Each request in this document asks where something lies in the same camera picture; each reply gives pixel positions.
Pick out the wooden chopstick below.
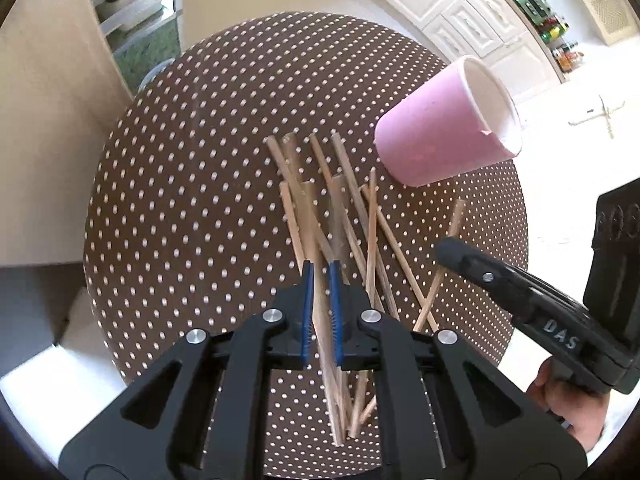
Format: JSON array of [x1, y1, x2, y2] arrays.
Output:
[[309, 133, 367, 284], [279, 182, 305, 273], [266, 136, 334, 263], [331, 132, 399, 318], [359, 184, 426, 311], [302, 182, 345, 446], [348, 370, 369, 439], [413, 200, 466, 332], [282, 132, 335, 263], [366, 167, 376, 308]]

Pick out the pink cup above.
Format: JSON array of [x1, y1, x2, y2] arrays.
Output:
[[374, 55, 523, 188]]

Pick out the person's right hand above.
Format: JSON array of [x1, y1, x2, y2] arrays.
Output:
[[526, 358, 611, 452]]

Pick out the brown polka dot tablecloth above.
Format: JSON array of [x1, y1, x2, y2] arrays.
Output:
[[85, 12, 528, 379]]

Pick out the cream base cabinets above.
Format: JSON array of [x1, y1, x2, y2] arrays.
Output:
[[384, 0, 565, 87]]

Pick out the metal storage rack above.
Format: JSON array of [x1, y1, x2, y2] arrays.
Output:
[[92, 0, 183, 93]]

